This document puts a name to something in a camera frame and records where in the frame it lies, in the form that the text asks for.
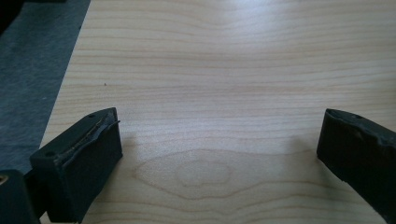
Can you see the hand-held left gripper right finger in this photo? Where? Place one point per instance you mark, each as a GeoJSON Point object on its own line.
{"type": "Point", "coordinates": [358, 149]}

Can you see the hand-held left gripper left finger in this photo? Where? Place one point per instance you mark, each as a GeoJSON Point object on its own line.
{"type": "Point", "coordinates": [77, 168]}

